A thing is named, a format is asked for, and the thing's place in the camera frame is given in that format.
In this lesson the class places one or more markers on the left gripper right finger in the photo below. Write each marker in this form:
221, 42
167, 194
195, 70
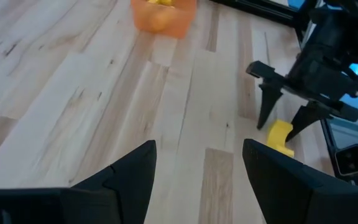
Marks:
291, 193

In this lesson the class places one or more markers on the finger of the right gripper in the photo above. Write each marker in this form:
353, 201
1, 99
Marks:
269, 102
306, 119

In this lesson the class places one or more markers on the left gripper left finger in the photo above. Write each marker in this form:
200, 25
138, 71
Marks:
120, 193

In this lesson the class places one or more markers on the yellow arch block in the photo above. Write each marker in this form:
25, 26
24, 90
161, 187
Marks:
278, 133

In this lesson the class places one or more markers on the yellow cube block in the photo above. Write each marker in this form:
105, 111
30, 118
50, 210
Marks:
162, 2

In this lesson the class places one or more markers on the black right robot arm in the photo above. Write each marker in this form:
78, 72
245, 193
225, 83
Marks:
346, 25

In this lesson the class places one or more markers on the orange translucent plastic bin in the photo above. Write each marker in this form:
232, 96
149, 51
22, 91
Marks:
166, 21

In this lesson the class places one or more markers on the table-level camera box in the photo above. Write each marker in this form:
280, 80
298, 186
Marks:
351, 160

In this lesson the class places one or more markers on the black aluminium table frame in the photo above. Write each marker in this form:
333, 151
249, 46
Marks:
259, 11

